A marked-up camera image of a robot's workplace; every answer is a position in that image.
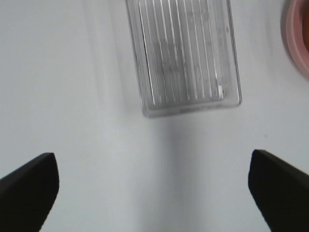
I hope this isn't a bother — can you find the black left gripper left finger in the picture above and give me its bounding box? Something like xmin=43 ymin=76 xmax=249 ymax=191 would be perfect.
xmin=0 ymin=153 xmax=59 ymax=232

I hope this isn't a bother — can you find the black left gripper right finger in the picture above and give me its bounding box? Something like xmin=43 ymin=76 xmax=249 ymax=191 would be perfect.
xmin=248 ymin=149 xmax=309 ymax=232

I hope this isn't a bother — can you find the clear left plastic tray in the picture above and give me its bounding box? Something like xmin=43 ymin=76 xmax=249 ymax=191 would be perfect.
xmin=126 ymin=0 xmax=242 ymax=118

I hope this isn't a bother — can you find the pink round plate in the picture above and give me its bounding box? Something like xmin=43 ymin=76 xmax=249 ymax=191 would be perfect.
xmin=281 ymin=0 xmax=309 ymax=79

